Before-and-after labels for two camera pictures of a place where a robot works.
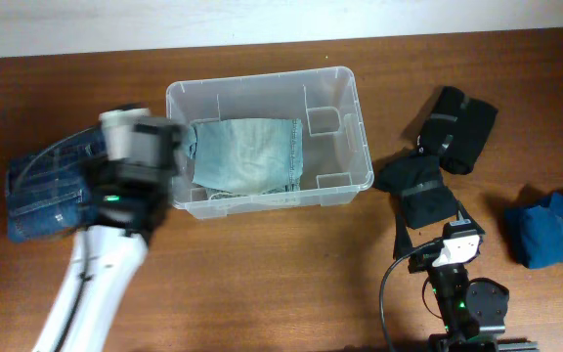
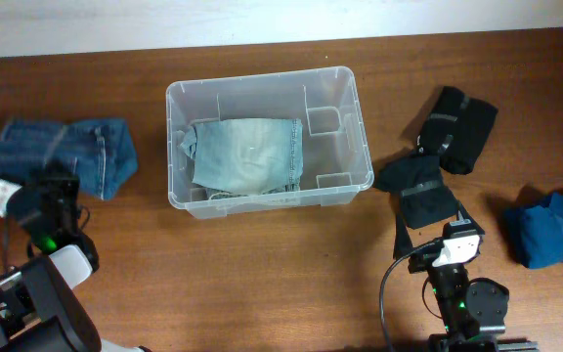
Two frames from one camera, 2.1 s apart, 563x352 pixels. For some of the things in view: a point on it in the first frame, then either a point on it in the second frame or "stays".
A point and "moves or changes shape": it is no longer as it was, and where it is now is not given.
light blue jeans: [251, 155] stays
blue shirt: [560, 231] stays
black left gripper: [99, 176] → [64, 178]
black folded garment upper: [456, 129] stays
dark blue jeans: [47, 185] moves or changes shape
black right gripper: [418, 257] stays
